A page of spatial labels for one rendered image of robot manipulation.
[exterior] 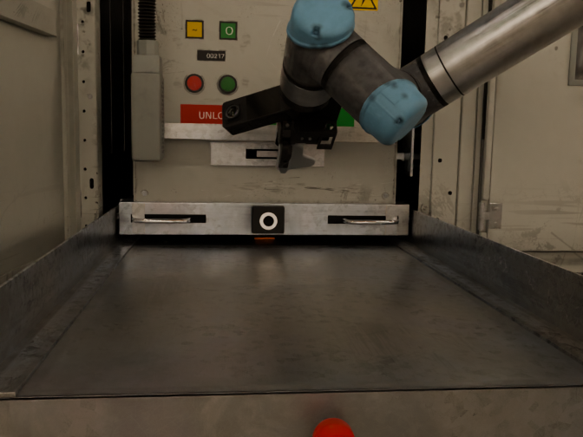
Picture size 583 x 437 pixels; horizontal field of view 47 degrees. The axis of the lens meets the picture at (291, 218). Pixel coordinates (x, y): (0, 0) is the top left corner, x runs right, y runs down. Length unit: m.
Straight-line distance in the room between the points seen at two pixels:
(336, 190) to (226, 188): 0.21
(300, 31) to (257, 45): 0.46
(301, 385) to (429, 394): 0.11
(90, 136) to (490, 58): 0.68
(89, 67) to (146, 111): 0.14
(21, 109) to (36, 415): 0.60
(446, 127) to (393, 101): 0.50
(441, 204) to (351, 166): 0.18
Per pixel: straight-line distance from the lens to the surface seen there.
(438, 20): 1.27
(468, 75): 0.89
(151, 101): 1.13
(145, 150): 1.13
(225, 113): 0.97
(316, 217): 1.24
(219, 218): 1.23
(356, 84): 0.78
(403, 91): 0.78
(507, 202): 1.29
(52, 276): 0.80
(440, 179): 1.26
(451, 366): 0.63
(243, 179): 1.24
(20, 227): 1.07
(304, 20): 0.78
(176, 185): 1.24
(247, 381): 0.57
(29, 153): 1.09
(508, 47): 0.88
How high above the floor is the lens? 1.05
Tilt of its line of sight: 7 degrees down
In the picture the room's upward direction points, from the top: 1 degrees clockwise
